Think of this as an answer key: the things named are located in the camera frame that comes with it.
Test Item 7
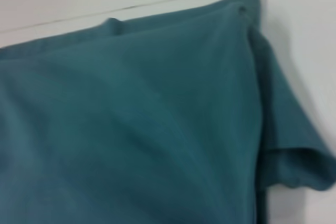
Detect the blue shirt with FREE print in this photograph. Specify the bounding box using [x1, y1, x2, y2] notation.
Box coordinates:
[0, 0, 336, 224]

